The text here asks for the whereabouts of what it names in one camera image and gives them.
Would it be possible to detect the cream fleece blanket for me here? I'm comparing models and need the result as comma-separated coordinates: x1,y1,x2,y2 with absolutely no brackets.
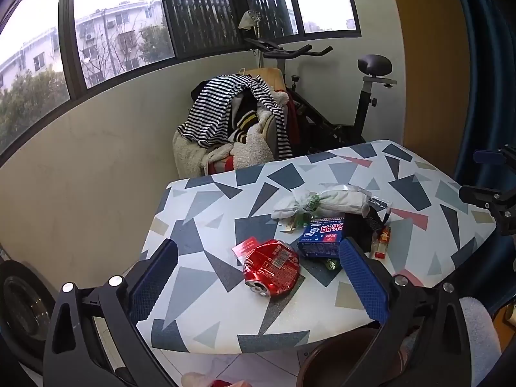
173,107,275,176

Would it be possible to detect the small red bottle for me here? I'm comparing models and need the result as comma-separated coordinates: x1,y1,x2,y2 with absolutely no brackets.
373,226,392,259

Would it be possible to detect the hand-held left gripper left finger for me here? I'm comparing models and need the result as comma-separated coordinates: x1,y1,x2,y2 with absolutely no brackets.
42,239,179,387

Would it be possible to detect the wooden panel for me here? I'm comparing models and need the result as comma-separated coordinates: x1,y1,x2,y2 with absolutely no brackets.
385,0,470,178

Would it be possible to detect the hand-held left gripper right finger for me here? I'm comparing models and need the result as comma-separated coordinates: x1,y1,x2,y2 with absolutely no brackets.
339,237,472,387

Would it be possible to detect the geometric patterned ironing board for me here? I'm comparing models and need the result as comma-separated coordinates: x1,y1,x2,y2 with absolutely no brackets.
136,140,496,354

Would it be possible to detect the black garment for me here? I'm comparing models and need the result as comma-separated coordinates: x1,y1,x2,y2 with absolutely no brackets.
190,81,211,101

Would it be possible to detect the tan chair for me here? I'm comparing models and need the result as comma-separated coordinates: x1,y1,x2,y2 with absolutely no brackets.
246,68,288,158

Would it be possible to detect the dark lattice window screen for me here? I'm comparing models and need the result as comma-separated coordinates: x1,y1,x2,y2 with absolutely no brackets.
159,0,299,55

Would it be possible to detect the black exercise bike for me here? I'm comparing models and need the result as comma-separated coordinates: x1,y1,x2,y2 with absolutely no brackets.
244,38,398,158

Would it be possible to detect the black sweater with yellow stripes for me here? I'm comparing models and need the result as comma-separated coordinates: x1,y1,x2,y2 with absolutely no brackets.
228,91,263,144

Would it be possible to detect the green tree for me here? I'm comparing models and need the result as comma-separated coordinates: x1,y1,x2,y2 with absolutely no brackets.
0,68,69,150

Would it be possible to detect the beige plastic bag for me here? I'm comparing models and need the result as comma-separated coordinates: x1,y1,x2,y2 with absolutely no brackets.
238,10,259,30

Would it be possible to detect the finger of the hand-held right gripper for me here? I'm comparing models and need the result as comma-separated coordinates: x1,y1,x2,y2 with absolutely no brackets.
473,144,516,167
460,184,516,236

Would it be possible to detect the clear plastic wrapper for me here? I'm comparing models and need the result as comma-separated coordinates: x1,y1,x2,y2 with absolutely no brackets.
369,195,392,224

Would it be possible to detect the blue cardboard box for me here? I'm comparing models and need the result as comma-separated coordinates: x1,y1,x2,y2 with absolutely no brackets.
297,217,346,259

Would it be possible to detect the person's right leg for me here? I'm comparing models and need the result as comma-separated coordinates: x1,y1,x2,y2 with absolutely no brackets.
460,296,502,387

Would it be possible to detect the dark-framed window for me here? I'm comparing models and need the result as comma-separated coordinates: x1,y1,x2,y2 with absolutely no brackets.
0,0,361,158

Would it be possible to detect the brown round bin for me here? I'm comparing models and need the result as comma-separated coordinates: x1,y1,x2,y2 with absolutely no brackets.
296,326,382,387

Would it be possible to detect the black white striped shirt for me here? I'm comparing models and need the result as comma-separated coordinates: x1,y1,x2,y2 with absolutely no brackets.
177,73,293,161

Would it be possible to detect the black pouch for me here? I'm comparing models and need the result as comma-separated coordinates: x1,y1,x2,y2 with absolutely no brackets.
342,207,382,251

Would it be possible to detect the red paper packet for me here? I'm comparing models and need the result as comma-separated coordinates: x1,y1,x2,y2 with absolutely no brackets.
232,237,259,259

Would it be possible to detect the red patterned cloth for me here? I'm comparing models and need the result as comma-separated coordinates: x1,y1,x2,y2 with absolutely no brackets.
207,155,235,174

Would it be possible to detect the white apartment building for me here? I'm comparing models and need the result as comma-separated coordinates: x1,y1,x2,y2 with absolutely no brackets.
0,0,170,89

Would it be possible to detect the crushed red can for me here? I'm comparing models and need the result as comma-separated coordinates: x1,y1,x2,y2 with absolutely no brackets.
243,239,301,297

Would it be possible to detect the red garment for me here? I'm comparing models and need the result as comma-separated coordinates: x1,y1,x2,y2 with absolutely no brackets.
284,99,301,146

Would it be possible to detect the white plastic bag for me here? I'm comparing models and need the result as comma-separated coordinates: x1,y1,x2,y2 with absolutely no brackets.
310,183,371,217

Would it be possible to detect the blue curtain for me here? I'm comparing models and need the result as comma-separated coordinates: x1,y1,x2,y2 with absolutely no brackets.
449,0,516,319

